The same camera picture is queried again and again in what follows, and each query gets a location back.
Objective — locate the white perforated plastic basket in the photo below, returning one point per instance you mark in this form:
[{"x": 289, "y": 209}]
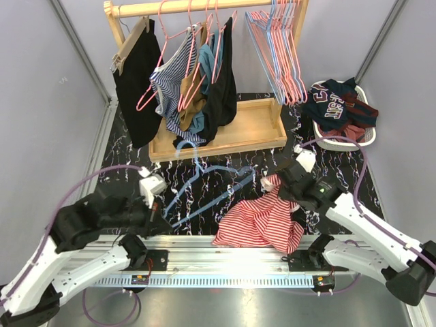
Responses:
[{"x": 335, "y": 145}]

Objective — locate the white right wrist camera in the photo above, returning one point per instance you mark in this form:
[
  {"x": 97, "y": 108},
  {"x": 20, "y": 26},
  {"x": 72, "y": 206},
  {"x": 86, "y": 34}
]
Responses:
[{"x": 305, "y": 158}]

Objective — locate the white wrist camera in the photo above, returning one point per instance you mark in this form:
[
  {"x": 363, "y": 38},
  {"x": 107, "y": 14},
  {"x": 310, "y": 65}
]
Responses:
[
  {"x": 150, "y": 186},
  {"x": 305, "y": 158}
]

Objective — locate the wooden clip hanger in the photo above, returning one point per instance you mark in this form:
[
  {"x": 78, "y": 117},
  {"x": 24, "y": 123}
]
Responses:
[{"x": 119, "y": 58}]

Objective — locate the black skirt on rack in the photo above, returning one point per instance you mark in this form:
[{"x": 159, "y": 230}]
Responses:
[{"x": 132, "y": 83}]

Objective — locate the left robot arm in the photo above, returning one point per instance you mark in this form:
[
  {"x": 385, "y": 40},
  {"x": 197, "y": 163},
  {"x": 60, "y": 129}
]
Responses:
[{"x": 36, "y": 295}]

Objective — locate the red white striped tank top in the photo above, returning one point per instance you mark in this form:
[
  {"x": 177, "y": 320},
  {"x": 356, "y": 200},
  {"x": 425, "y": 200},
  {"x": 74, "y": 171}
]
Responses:
[{"x": 262, "y": 222}]

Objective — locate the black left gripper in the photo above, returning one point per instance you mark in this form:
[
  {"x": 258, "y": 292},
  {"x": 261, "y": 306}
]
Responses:
[{"x": 157, "y": 223}]

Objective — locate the bundle of empty pink hangers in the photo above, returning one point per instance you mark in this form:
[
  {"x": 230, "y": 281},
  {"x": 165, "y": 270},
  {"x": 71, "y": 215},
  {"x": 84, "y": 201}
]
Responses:
[{"x": 275, "y": 35}]

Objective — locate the pink hanger brown top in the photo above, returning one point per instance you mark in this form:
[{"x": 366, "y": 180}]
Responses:
[{"x": 193, "y": 66}]

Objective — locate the navy tank top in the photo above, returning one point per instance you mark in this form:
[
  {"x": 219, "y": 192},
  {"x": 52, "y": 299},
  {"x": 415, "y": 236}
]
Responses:
[{"x": 335, "y": 106}]

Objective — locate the teal tank top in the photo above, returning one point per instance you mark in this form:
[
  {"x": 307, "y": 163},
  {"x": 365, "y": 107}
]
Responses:
[{"x": 206, "y": 60}]

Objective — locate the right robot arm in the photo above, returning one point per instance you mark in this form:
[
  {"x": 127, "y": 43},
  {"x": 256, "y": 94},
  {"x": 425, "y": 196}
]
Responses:
[{"x": 403, "y": 264}]

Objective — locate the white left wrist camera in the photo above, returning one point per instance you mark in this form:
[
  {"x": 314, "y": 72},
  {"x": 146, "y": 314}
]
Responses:
[{"x": 150, "y": 186}]

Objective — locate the aluminium mounting rail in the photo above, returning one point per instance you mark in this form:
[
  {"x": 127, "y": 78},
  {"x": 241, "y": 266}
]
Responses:
[{"x": 192, "y": 261}]

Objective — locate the black garment on rack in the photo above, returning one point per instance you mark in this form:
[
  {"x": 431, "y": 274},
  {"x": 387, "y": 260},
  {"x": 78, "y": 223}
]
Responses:
[{"x": 220, "y": 108}]

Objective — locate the wooden clothes rack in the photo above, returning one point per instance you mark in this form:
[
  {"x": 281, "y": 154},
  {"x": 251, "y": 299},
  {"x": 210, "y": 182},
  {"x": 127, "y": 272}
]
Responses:
[{"x": 257, "y": 124}]

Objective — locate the blue white striped tank top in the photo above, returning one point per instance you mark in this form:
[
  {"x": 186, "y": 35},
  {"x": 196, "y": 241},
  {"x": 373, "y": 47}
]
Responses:
[{"x": 166, "y": 80}]

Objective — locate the black marble pattern mat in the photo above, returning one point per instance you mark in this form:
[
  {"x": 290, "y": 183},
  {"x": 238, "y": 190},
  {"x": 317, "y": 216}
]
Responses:
[{"x": 343, "y": 167}]

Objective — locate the brown tank top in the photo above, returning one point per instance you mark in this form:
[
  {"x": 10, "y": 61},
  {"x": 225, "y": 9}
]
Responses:
[{"x": 185, "y": 117}]

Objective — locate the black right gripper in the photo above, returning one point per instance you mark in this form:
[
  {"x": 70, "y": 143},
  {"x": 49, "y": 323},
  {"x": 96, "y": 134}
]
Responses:
[{"x": 283, "y": 193}]

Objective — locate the maroon tank top grey trim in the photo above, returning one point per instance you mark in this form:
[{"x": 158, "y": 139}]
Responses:
[{"x": 351, "y": 131}]

